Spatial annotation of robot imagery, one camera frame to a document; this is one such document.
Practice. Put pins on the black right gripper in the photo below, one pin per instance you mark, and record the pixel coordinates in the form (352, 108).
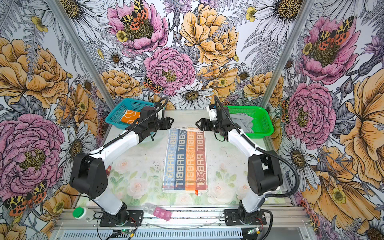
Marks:
(205, 123)

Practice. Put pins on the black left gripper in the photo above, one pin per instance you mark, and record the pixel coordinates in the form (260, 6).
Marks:
(166, 124)

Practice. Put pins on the orange white lion towel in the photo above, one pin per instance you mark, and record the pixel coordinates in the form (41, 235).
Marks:
(130, 116)

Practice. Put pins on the blue beige patterned towel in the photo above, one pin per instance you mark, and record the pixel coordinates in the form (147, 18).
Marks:
(186, 162)

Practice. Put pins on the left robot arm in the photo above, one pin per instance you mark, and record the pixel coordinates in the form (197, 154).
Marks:
(89, 171)

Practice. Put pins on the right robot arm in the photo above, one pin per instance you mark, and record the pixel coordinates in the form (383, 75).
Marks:
(264, 170)

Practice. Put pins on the grey towel in basket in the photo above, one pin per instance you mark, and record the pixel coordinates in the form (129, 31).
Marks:
(244, 121)

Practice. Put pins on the teal plastic basket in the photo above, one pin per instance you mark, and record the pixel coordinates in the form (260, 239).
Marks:
(114, 117)

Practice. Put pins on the green plastic basket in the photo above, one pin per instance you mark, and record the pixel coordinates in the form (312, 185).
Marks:
(263, 126)

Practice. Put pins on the red bandage box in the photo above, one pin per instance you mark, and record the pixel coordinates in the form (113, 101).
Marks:
(108, 170)

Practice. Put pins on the pink clear pill organizer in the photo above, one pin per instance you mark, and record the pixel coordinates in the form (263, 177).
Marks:
(157, 211)

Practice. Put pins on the white bottle green cap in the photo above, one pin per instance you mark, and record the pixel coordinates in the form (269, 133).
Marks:
(84, 214)

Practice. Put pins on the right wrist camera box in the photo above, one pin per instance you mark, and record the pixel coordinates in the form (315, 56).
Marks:
(212, 111)

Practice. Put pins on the aluminium frame post right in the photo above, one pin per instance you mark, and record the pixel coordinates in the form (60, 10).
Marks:
(291, 40)

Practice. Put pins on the aluminium frame post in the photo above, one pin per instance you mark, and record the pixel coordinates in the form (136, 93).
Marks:
(72, 35)
(291, 40)

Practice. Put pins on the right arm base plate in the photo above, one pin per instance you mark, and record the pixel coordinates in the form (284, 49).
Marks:
(238, 217)

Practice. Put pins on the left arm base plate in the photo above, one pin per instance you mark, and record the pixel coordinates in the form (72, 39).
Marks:
(127, 218)

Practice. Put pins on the aluminium front rail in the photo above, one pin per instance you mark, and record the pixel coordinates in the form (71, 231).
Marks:
(276, 222)

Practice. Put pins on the aluminium frame post left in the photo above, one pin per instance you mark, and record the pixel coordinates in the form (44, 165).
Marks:
(72, 35)

